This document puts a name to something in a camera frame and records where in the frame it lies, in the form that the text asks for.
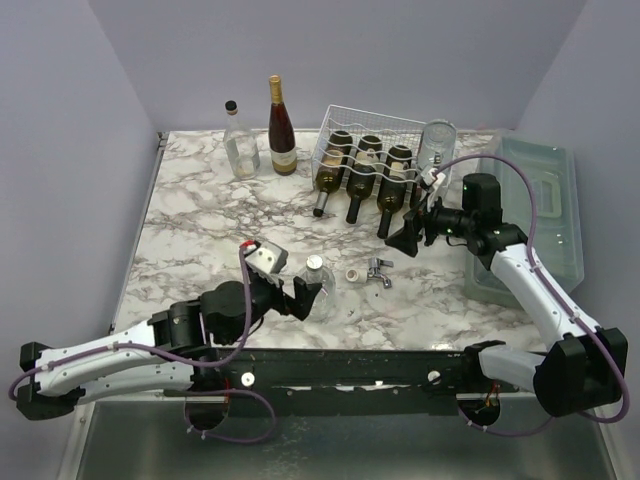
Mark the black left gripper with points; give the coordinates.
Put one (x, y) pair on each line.
(303, 297)

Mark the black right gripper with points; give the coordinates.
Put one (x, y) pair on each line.
(426, 226)

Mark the clear bottle silver stopper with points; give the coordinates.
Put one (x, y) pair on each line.
(437, 144)
(315, 271)

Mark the red wine bottle gold cap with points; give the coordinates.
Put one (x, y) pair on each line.
(280, 133)

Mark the clear bottle dark cork stopper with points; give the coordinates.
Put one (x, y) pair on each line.
(240, 145)

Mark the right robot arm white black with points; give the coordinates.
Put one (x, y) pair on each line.
(506, 251)

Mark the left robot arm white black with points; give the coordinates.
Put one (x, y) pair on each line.
(173, 350)

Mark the green bottle silver neck rightmost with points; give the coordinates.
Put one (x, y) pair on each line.
(416, 195)

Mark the green bottle silver neck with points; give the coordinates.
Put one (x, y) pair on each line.
(416, 195)
(330, 172)

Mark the dark bottle black neck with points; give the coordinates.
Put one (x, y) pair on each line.
(363, 175)
(392, 189)

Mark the green bottle silver neck leftmost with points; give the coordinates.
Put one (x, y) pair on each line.
(330, 172)

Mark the chrome faucet with white fitting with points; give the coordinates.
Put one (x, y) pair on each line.
(372, 272)

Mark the clear plastic storage box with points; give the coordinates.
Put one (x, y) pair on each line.
(551, 172)

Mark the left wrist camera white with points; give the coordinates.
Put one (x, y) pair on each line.
(265, 258)

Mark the aluminium extrusion rail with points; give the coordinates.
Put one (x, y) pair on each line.
(562, 380)

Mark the white wire wine rack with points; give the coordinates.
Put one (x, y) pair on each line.
(390, 130)

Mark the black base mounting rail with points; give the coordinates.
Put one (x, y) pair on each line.
(324, 401)

